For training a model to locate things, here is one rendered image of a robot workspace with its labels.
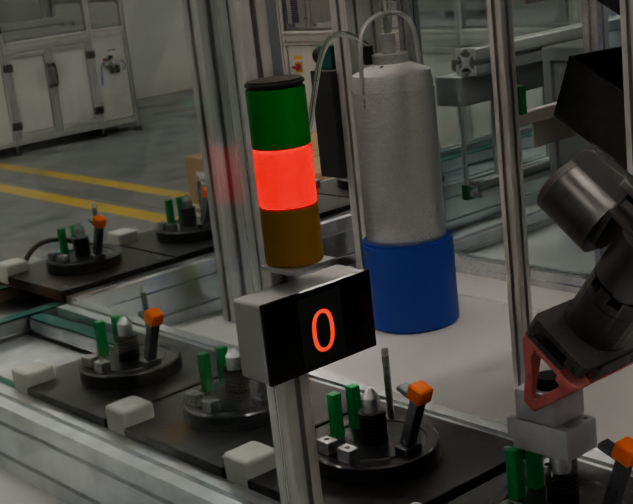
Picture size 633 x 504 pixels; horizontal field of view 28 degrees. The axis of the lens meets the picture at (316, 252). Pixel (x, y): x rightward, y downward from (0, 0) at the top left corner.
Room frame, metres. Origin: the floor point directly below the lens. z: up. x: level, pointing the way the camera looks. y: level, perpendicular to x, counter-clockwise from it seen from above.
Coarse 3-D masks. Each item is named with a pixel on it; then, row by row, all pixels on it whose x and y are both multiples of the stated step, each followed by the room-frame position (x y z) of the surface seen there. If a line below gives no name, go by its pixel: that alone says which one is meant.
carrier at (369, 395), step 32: (384, 352) 1.32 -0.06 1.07; (352, 384) 1.31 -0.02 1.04; (384, 384) 1.32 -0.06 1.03; (352, 416) 1.30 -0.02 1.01; (384, 416) 1.26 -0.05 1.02; (320, 448) 1.24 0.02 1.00; (352, 448) 1.21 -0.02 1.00; (384, 448) 1.24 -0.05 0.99; (416, 448) 1.22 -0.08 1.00; (448, 448) 1.27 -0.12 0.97; (480, 448) 1.26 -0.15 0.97; (352, 480) 1.20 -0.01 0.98; (384, 480) 1.19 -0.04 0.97; (416, 480) 1.19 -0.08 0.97; (448, 480) 1.19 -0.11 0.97; (480, 480) 1.19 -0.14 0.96
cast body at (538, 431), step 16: (544, 384) 1.05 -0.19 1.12; (560, 400) 1.04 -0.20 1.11; (576, 400) 1.05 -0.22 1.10; (512, 416) 1.10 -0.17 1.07; (528, 416) 1.05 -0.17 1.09; (544, 416) 1.04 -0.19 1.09; (560, 416) 1.04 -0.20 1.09; (576, 416) 1.05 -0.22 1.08; (592, 416) 1.05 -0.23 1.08; (512, 432) 1.07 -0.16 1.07; (528, 432) 1.05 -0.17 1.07; (544, 432) 1.04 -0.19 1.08; (560, 432) 1.03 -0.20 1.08; (576, 432) 1.03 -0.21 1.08; (592, 432) 1.04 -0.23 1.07; (528, 448) 1.06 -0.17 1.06; (544, 448) 1.04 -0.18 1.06; (560, 448) 1.03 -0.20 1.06; (576, 448) 1.03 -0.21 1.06; (592, 448) 1.04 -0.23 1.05
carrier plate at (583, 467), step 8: (544, 456) 1.22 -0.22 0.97; (584, 464) 1.19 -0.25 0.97; (504, 472) 1.19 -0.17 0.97; (584, 472) 1.17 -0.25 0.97; (592, 472) 1.17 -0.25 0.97; (600, 472) 1.17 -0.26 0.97; (608, 472) 1.16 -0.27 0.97; (496, 480) 1.17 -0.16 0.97; (504, 480) 1.17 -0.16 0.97; (632, 480) 1.14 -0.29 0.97; (480, 488) 1.16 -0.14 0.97; (488, 488) 1.16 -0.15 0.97; (496, 488) 1.16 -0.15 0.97; (632, 488) 1.12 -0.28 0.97; (464, 496) 1.15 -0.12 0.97; (472, 496) 1.14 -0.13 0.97; (480, 496) 1.14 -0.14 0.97; (488, 496) 1.14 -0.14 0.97
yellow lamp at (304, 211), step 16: (304, 208) 1.02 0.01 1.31; (272, 224) 1.02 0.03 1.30; (288, 224) 1.01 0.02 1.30; (304, 224) 1.01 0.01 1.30; (272, 240) 1.02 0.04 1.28; (288, 240) 1.01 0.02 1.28; (304, 240) 1.01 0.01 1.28; (320, 240) 1.03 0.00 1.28; (272, 256) 1.02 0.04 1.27; (288, 256) 1.01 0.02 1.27; (304, 256) 1.01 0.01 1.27; (320, 256) 1.02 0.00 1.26
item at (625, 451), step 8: (608, 440) 1.03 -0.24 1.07; (624, 440) 1.01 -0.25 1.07; (632, 440) 1.01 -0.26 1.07; (600, 448) 1.02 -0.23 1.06; (608, 448) 1.02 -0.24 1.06; (616, 448) 1.01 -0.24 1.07; (624, 448) 1.00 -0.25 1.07; (632, 448) 1.00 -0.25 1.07; (616, 456) 1.01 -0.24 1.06; (624, 456) 1.00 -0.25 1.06; (632, 456) 0.99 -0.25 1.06; (616, 464) 1.01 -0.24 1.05; (624, 464) 1.00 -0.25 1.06; (632, 464) 1.00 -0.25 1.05; (616, 472) 1.01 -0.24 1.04; (624, 472) 1.00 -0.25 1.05; (616, 480) 1.01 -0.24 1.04; (624, 480) 1.01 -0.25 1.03; (608, 488) 1.02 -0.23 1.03; (616, 488) 1.01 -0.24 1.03; (624, 488) 1.02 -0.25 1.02; (608, 496) 1.02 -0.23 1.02; (616, 496) 1.01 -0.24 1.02
